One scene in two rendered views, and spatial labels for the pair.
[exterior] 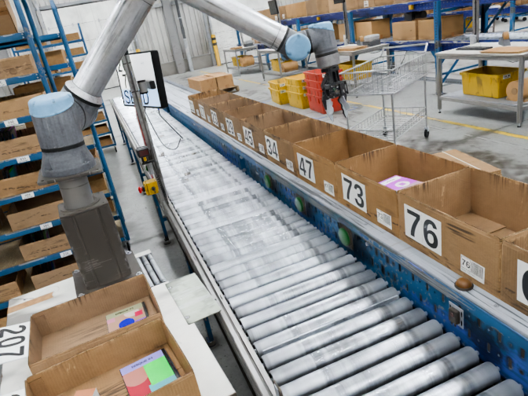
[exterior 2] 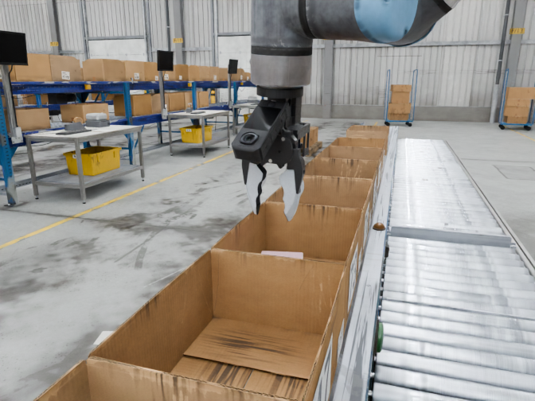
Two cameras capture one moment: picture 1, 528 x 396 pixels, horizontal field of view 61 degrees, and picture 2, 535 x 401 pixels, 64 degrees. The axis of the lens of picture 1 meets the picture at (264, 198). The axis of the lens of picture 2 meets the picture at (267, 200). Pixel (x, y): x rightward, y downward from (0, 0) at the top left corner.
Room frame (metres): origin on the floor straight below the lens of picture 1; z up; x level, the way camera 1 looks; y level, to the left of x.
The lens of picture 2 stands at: (2.37, 0.02, 1.40)
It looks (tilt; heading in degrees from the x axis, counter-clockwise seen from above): 16 degrees down; 214
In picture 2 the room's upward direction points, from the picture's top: straight up
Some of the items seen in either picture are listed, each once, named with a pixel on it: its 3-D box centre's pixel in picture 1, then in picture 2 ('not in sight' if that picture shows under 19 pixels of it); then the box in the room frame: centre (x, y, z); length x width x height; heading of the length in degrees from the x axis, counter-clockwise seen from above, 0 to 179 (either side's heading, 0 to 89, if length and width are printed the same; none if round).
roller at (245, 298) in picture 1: (293, 282); (482, 378); (1.37, -0.05, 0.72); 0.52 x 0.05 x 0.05; 107
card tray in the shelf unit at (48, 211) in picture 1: (48, 205); not in sight; (2.59, 1.29, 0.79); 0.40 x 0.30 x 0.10; 108
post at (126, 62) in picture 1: (147, 139); not in sight; (2.43, 0.57, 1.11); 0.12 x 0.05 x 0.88; 17
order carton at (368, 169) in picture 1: (397, 186); (296, 258); (1.50, -0.49, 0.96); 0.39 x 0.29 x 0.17; 17
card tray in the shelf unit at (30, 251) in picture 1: (59, 233); not in sight; (2.59, 1.29, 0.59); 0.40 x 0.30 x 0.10; 105
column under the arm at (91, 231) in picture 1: (95, 240); not in sight; (1.64, 0.69, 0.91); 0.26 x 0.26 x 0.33; 23
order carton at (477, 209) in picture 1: (482, 223); (323, 213); (1.12, -0.60, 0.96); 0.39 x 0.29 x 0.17; 17
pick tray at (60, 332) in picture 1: (97, 326); not in sight; (1.22, 0.60, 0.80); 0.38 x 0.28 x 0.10; 111
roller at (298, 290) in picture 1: (301, 291); (478, 361); (1.31, -0.07, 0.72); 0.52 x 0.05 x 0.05; 107
